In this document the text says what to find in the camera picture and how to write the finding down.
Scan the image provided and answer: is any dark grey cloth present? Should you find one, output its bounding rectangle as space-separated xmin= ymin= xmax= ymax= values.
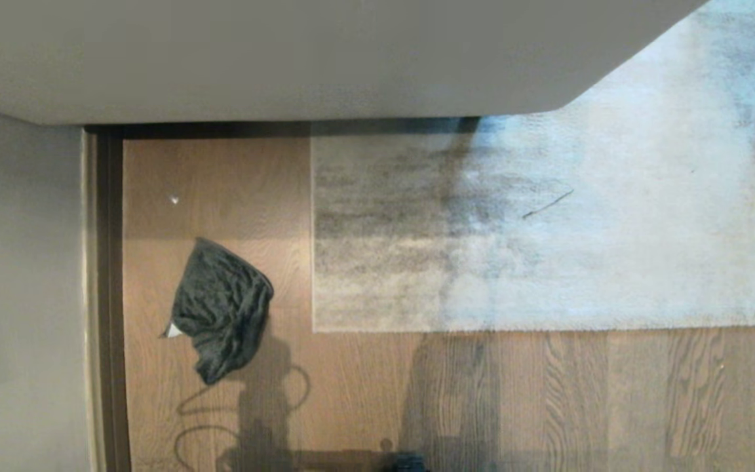
xmin=159 ymin=237 xmax=275 ymax=385

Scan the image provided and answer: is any pale grey rug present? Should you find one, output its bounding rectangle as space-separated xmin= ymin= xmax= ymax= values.
xmin=311 ymin=0 xmax=755 ymax=334

